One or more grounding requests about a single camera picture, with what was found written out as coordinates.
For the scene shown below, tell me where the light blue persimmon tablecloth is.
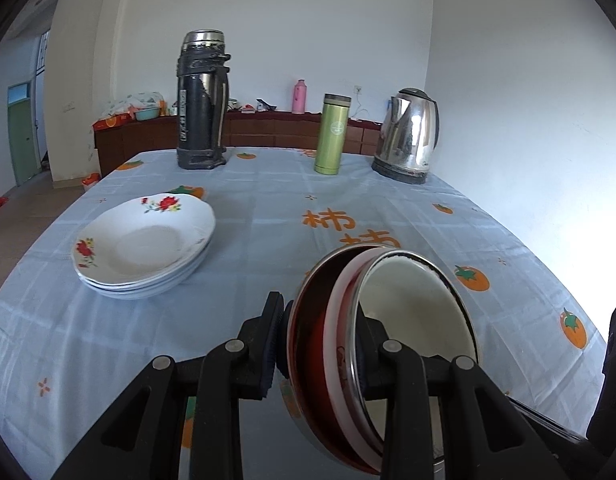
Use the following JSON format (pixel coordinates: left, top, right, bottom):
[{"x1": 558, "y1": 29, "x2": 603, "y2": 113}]
[{"x1": 0, "y1": 147, "x2": 609, "y2": 480}]

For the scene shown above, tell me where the blue patterned plate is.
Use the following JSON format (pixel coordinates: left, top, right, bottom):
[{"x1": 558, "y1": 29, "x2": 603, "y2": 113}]
[{"x1": 82, "y1": 242, "x2": 212, "y2": 302}]

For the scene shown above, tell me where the stainless steel electric kettle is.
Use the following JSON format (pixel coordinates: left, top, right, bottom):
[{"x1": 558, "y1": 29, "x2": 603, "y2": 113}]
[{"x1": 372, "y1": 88, "x2": 440, "y2": 185}]

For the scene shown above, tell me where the white patterned bag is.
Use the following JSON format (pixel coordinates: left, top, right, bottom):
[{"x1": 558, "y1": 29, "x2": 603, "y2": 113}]
[{"x1": 105, "y1": 91, "x2": 166, "y2": 116}]

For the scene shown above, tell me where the window with grille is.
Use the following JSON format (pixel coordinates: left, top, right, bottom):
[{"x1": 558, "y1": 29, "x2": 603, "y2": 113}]
[{"x1": 38, "y1": 30, "x2": 51, "y2": 78}]

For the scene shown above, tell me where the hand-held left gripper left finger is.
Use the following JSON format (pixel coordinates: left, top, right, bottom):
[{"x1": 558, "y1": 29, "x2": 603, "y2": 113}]
[{"x1": 50, "y1": 291, "x2": 289, "y2": 480}]

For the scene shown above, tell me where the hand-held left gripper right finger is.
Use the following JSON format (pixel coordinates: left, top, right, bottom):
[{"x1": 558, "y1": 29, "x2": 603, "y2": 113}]
[{"x1": 358, "y1": 305, "x2": 564, "y2": 480}]

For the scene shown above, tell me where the green door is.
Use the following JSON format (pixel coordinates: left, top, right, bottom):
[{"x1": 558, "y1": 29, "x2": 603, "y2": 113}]
[{"x1": 8, "y1": 81, "x2": 38, "y2": 186}]

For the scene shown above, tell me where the brown wooden sideboard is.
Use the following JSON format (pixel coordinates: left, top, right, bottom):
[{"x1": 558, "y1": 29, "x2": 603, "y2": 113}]
[{"x1": 94, "y1": 110, "x2": 383, "y2": 178}]

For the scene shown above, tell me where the stainless steel bowl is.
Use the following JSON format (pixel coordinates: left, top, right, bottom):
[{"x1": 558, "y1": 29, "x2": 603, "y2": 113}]
[{"x1": 286, "y1": 245, "x2": 481, "y2": 476}]

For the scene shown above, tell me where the green drinking bottle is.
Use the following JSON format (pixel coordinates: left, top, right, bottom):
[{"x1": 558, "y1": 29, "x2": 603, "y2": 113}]
[{"x1": 314, "y1": 93, "x2": 352, "y2": 176}]

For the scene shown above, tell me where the red bowl with pink inside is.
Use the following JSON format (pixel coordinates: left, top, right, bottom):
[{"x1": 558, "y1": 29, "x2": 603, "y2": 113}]
[{"x1": 290, "y1": 250, "x2": 389, "y2": 476}]

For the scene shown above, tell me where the white plate with pink flowers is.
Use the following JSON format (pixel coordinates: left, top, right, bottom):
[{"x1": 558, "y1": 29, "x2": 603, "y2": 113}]
[{"x1": 75, "y1": 230, "x2": 217, "y2": 294}]

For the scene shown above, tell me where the orange box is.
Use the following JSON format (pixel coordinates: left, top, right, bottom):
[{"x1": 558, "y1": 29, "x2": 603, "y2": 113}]
[{"x1": 92, "y1": 114, "x2": 131, "y2": 132}]

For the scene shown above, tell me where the white plate with red flowers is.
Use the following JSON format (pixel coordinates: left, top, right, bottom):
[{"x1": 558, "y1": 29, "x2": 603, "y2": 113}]
[{"x1": 70, "y1": 192, "x2": 217, "y2": 286}]

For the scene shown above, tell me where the black thermos flask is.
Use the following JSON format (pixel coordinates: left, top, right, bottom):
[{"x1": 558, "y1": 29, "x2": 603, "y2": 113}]
[{"x1": 176, "y1": 30, "x2": 232, "y2": 171}]

